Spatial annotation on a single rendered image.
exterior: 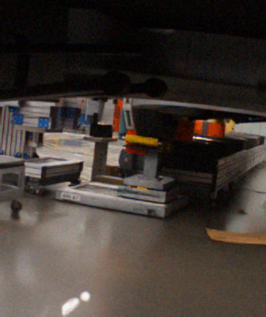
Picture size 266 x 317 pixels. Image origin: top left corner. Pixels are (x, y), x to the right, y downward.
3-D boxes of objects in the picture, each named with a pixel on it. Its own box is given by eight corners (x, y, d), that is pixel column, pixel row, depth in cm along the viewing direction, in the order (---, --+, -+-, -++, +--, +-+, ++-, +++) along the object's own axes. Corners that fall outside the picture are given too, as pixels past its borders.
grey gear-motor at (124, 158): (164, 195, 491) (169, 151, 490) (114, 187, 503) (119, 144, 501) (169, 192, 509) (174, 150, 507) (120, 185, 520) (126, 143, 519)
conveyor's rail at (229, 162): (216, 187, 510) (220, 161, 509) (210, 185, 512) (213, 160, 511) (246, 168, 747) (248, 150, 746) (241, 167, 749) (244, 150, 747)
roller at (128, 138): (159, 147, 450) (161, 139, 450) (121, 141, 459) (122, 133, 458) (161, 147, 456) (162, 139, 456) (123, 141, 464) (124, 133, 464)
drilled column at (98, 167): (100, 189, 543) (105, 141, 540) (89, 186, 545) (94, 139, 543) (104, 187, 552) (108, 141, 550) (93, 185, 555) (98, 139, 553)
